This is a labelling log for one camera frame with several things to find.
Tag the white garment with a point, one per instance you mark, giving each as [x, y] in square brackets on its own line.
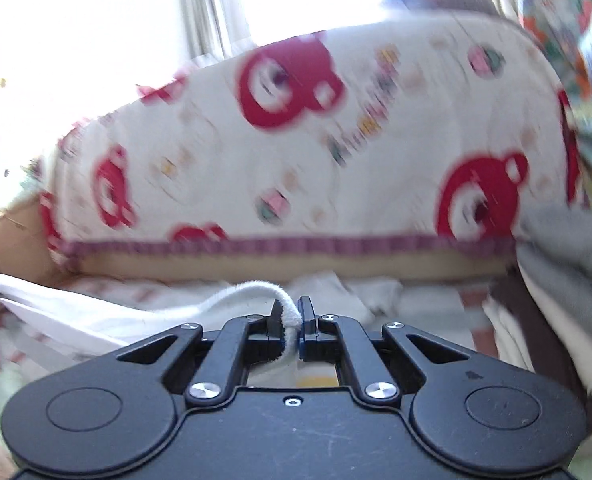
[51, 310]

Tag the white curtain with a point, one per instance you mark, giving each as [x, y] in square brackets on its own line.
[211, 10]

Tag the white quilt with red bears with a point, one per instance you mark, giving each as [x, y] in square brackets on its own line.
[375, 160]

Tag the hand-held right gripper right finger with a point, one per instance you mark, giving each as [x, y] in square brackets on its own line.
[307, 335]

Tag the grey cloth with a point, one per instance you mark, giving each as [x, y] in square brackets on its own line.
[575, 260]

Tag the colourful floral cloth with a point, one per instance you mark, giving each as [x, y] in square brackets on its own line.
[565, 35]

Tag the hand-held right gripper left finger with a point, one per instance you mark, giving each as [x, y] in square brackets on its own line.
[275, 330]

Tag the brown cardboard box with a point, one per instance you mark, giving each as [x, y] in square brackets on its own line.
[16, 240]

